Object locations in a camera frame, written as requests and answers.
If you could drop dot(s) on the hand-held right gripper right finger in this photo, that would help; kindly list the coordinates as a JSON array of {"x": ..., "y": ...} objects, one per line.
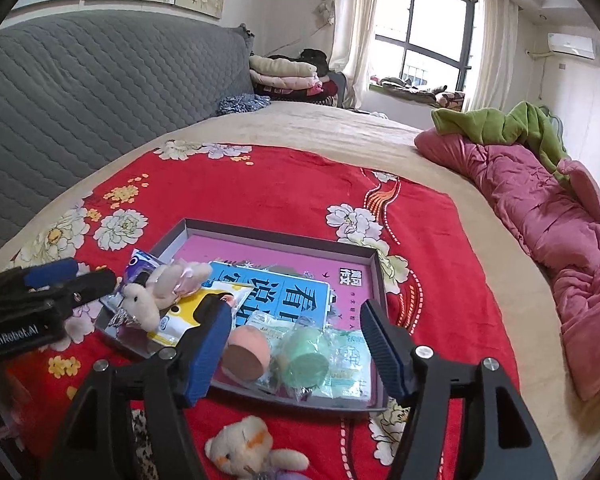
[{"x": 385, "y": 355}]

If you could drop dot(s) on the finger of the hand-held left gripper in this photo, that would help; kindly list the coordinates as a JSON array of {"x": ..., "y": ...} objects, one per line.
[
  {"x": 50, "y": 272},
  {"x": 90, "y": 285}
]

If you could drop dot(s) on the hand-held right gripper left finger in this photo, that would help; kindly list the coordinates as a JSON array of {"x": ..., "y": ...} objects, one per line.
[{"x": 212, "y": 350}]

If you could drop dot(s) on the pink makeup sponge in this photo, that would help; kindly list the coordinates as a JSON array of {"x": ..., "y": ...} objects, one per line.
[{"x": 245, "y": 355}]

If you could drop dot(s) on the green white tissue packet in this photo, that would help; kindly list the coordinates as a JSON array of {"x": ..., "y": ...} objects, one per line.
[
  {"x": 352, "y": 365},
  {"x": 275, "y": 329}
]

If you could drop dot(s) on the yellow white snack packet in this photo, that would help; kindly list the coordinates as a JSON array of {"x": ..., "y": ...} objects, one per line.
[{"x": 180, "y": 320}]

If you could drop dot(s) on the cartoon girl wipes packet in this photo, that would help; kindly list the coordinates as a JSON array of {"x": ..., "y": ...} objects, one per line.
[{"x": 140, "y": 265}]

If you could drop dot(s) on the beige bunny plush toy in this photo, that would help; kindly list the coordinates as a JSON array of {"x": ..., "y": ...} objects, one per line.
[{"x": 145, "y": 300}]

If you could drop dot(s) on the grey cardboard box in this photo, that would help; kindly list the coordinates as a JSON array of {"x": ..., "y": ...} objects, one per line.
[{"x": 380, "y": 280}]

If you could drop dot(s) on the green sponge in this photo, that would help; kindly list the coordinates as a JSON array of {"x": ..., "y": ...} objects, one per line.
[{"x": 305, "y": 360}]

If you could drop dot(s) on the cream bear plush toy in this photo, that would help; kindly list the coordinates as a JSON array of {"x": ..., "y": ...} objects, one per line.
[{"x": 240, "y": 445}]

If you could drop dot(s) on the leopard print scrunchie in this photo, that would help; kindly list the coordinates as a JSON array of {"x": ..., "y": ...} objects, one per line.
[{"x": 140, "y": 435}]

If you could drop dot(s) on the pink book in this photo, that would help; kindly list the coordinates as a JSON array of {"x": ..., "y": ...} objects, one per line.
[{"x": 280, "y": 260}]

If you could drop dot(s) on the grey quilted headboard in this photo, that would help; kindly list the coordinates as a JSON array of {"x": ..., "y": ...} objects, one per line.
[{"x": 80, "y": 110}]

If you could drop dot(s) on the red floral blanket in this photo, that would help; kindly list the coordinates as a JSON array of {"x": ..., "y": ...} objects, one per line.
[{"x": 280, "y": 185}]

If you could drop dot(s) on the pink quilt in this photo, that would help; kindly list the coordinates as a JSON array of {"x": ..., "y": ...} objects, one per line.
[{"x": 530, "y": 195}]

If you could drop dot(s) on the blue patterned cloth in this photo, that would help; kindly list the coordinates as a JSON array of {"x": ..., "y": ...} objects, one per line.
[{"x": 242, "y": 104}]

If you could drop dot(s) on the green cloth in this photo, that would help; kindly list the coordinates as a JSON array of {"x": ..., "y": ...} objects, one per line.
[{"x": 480, "y": 125}]

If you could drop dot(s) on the rumpled dark bedding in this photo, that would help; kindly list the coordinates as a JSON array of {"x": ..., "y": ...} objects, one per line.
[{"x": 415, "y": 92}]

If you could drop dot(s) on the dark red patterned cloth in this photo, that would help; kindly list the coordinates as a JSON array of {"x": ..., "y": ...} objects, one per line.
[{"x": 332, "y": 91}]

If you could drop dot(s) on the cream folded blanket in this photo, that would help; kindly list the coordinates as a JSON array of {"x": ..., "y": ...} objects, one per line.
[{"x": 280, "y": 66}]

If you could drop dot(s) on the black garment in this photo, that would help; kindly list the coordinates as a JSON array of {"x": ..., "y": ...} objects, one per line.
[{"x": 314, "y": 57}]

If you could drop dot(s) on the white curtain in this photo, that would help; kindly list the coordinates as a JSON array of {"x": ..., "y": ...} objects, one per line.
[
  {"x": 352, "y": 35},
  {"x": 495, "y": 50}
]

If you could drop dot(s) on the dark framed window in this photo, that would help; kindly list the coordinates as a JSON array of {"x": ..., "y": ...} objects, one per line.
[{"x": 430, "y": 25}]

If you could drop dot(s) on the white air conditioner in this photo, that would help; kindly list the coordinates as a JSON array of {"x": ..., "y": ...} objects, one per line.
[{"x": 570, "y": 45}]

